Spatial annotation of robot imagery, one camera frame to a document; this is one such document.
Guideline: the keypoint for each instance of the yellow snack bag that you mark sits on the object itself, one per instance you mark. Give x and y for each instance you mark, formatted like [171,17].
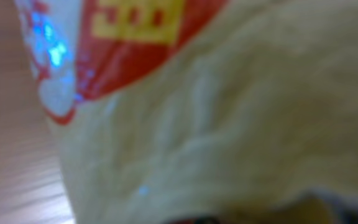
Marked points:
[201,111]

